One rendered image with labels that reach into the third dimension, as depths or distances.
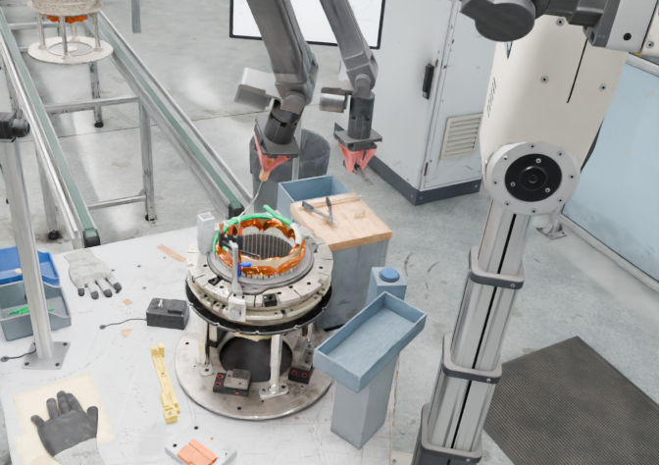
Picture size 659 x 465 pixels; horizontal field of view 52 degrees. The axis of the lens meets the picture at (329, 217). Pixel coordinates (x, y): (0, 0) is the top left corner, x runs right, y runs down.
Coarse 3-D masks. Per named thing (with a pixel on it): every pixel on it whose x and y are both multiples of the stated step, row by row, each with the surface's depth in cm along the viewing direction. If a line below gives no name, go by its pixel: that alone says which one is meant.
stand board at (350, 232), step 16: (320, 208) 173; (336, 208) 174; (352, 208) 174; (368, 208) 175; (304, 224) 168; (320, 224) 167; (336, 224) 167; (352, 224) 168; (368, 224) 169; (384, 224) 169; (336, 240) 161; (352, 240) 163; (368, 240) 165
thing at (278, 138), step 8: (256, 120) 129; (264, 120) 130; (272, 120) 124; (264, 128) 127; (272, 128) 124; (280, 128) 124; (288, 128) 124; (264, 136) 127; (272, 136) 126; (280, 136) 125; (288, 136) 126; (272, 144) 126; (280, 144) 127; (288, 144) 128; (296, 144) 128; (272, 152) 125; (280, 152) 126; (288, 152) 126; (296, 152) 127
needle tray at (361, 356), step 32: (352, 320) 138; (384, 320) 144; (416, 320) 144; (320, 352) 128; (352, 352) 135; (384, 352) 130; (352, 384) 126; (384, 384) 141; (352, 416) 142; (384, 416) 150
